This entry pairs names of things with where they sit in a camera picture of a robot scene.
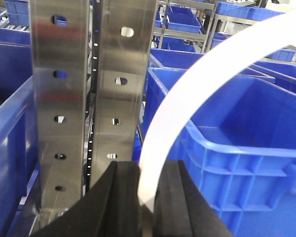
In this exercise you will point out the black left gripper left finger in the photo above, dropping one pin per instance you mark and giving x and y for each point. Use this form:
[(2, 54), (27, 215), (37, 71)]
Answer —
[(109, 209)]

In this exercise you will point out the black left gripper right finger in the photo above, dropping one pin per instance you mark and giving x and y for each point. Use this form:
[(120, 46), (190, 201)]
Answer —
[(180, 210)]

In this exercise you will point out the white curved PVC clamp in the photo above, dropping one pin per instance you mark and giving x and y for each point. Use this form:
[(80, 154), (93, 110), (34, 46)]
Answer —
[(198, 83)]

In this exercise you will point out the blue target bin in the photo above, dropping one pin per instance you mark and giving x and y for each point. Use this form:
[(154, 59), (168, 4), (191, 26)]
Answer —
[(240, 150)]

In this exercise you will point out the blue bin at left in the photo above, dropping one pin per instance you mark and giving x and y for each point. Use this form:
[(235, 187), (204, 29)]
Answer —
[(18, 122)]

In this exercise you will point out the right steel rack upright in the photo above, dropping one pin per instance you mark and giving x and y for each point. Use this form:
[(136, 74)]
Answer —
[(124, 45)]

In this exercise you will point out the steel rack upright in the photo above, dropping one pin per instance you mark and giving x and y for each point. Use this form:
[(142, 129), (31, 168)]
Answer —
[(59, 37), (124, 45)]

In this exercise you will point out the left steel rack upright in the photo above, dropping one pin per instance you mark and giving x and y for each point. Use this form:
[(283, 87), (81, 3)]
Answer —
[(59, 37)]

